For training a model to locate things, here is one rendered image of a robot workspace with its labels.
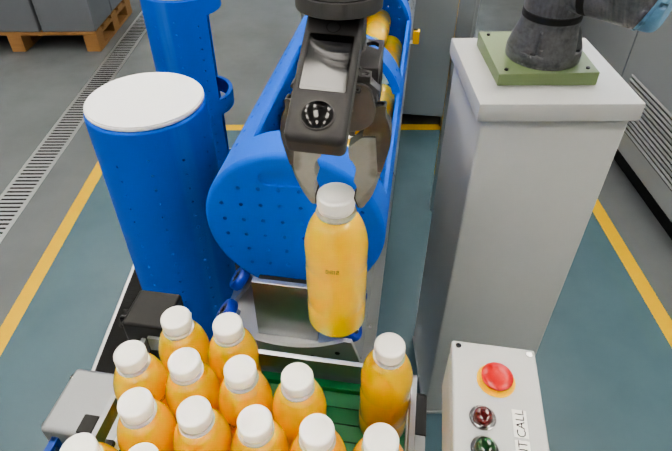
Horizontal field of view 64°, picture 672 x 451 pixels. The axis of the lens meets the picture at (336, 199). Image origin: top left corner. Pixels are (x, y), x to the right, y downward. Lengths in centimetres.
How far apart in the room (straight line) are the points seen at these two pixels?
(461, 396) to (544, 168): 67
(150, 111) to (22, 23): 334
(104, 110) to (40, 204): 164
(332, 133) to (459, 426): 38
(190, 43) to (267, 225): 131
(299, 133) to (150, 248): 113
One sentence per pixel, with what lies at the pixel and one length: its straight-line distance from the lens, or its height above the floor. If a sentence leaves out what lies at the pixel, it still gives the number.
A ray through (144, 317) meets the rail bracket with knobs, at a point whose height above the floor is 100.
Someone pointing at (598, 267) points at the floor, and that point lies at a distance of 254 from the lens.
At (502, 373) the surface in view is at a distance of 68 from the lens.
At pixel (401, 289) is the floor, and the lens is 222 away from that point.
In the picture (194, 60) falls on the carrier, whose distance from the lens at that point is 210.
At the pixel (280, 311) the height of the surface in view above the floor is 99.
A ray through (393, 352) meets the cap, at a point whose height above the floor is 109.
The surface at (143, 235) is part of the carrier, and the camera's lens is 146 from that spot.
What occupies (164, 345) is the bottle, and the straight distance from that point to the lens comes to 77.
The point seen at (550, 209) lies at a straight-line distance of 130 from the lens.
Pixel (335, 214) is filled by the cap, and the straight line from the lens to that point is 52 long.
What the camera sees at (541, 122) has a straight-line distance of 115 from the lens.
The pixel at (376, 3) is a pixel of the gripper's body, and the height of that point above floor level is 151.
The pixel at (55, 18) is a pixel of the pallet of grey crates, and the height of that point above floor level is 24.
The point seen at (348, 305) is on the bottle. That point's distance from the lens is 60.
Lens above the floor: 166
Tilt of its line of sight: 39 degrees down
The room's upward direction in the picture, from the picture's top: straight up
